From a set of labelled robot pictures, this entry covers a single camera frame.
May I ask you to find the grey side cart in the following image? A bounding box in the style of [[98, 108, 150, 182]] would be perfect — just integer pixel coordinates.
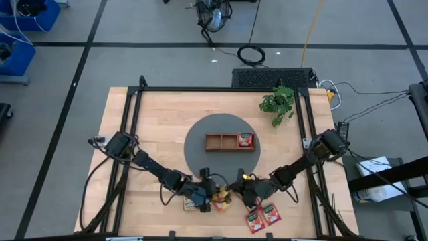
[[342, 155, 428, 241]]

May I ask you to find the blue plastic bin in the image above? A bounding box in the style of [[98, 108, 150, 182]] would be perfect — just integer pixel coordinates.
[[0, 0, 62, 33], [0, 33, 37, 77]]

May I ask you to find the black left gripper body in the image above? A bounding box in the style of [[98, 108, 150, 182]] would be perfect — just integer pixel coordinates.
[[185, 180, 217, 207]]

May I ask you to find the white booklet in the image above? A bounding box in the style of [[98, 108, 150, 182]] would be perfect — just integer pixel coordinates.
[[355, 155, 393, 177]]

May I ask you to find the black cart bar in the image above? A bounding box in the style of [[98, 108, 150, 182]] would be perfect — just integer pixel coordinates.
[[347, 156, 428, 198]]

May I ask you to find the orange mango tea bag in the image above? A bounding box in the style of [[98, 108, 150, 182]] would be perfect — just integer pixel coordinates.
[[212, 187, 233, 213]]

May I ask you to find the white paper sheet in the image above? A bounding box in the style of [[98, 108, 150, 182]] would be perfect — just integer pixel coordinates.
[[352, 182, 408, 204]]

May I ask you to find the potted green plant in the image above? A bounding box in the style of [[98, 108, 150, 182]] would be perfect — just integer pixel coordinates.
[[259, 85, 296, 128]]

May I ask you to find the coiled black cable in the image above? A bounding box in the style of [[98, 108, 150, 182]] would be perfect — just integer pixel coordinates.
[[237, 0, 267, 68]]

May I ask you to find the yellow hanging cable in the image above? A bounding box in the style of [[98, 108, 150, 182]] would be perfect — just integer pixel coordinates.
[[300, 0, 325, 68]]

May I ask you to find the black floor fan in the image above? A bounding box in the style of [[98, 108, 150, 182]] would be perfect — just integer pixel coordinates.
[[195, 0, 234, 34]]

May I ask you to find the black aluminium table frame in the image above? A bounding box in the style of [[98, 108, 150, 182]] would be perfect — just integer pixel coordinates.
[[80, 75, 358, 239]]

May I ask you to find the round grey woven placemat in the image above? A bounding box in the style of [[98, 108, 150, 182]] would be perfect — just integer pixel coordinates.
[[183, 112, 261, 183]]

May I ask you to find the black computer case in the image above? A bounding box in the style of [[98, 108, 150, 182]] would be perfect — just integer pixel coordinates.
[[231, 68, 317, 90]]

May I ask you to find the red strawberry tea bag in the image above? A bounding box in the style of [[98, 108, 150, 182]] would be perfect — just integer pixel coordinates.
[[237, 132, 255, 149], [261, 202, 282, 226], [245, 211, 267, 234]]

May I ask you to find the black floor object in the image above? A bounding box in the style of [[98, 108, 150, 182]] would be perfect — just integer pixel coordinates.
[[0, 102, 14, 122]]

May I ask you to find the wooden compartment box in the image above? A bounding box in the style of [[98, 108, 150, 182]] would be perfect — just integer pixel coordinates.
[[203, 132, 257, 153]]

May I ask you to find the black power adapter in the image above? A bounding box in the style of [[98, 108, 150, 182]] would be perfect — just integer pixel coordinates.
[[336, 121, 350, 141]]

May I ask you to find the brown cinnamon apple tea bag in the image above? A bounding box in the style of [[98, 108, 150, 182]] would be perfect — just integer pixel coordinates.
[[182, 196, 198, 212]]

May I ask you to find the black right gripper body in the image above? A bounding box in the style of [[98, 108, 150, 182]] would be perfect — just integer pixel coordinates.
[[242, 179, 278, 202]]

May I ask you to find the black furniture piece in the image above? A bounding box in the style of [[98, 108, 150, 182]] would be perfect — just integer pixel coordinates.
[[407, 79, 428, 141]]

